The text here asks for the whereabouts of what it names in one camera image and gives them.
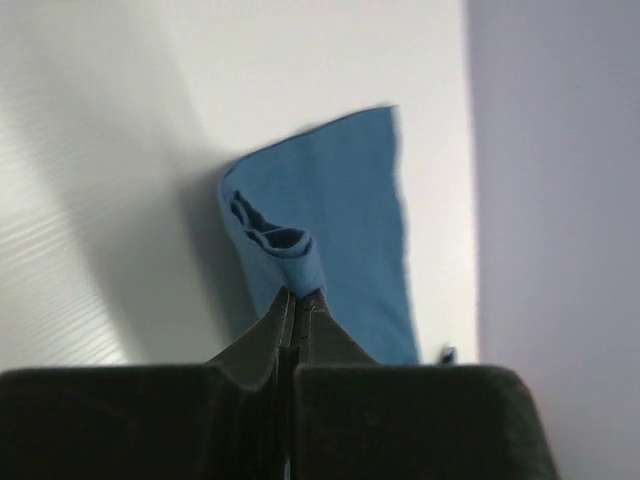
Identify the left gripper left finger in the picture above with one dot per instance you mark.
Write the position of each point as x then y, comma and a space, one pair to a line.
220, 419

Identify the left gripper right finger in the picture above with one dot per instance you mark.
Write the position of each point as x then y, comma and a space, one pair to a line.
353, 418

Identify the blue t-shirt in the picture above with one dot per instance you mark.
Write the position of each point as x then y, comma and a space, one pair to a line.
320, 211

